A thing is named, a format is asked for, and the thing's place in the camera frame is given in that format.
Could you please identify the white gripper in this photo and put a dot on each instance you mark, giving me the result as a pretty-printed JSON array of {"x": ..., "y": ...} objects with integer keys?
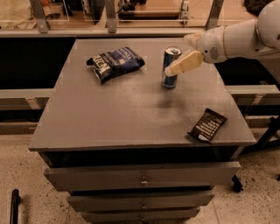
[{"x": 210, "y": 44}]

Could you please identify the blue silver redbull can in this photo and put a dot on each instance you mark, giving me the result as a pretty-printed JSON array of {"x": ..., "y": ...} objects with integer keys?
[{"x": 171, "y": 53}]

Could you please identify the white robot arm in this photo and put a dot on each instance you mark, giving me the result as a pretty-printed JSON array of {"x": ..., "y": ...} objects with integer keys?
[{"x": 236, "y": 50}]

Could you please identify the black snack bar wrapper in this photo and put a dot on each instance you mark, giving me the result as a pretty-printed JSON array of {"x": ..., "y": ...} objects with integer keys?
[{"x": 207, "y": 126}]

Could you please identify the dark blue chip bag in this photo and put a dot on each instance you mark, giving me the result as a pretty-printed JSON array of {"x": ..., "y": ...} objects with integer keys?
[{"x": 115, "y": 63}]

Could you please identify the black stand leg right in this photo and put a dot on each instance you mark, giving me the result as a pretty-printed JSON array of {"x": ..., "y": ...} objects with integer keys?
[{"x": 266, "y": 131}]

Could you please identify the grey drawer cabinet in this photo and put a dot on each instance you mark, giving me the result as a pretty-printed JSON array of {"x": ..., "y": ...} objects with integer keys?
[{"x": 131, "y": 119}]

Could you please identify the top grey drawer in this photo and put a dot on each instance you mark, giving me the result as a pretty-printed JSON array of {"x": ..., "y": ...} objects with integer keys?
[{"x": 138, "y": 176}]

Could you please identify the grey drawer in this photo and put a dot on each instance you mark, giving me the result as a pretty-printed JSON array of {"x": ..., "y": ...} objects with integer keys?
[
  {"x": 140, "y": 201},
  {"x": 138, "y": 176},
  {"x": 144, "y": 215}
]

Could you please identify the black caster wheel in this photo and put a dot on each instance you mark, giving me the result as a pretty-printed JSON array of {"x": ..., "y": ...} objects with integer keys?
[{"x": 237, "y": 185}]

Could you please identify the grey metal railing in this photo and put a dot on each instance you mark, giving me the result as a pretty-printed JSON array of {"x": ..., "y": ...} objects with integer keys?
[{"x": 98, "y": 18}]

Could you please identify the middle grey drawer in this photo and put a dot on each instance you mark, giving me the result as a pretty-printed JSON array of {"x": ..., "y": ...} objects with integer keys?
[{"x": 140, "y": 201}]

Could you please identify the bottom grey drawer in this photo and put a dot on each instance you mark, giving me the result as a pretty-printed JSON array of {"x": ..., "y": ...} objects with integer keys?
[{"x": 144, "y": 215}]

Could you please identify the black post bottom left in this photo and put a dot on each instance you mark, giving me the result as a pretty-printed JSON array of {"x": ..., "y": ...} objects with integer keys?
[{"x": 15, "y": 201}]

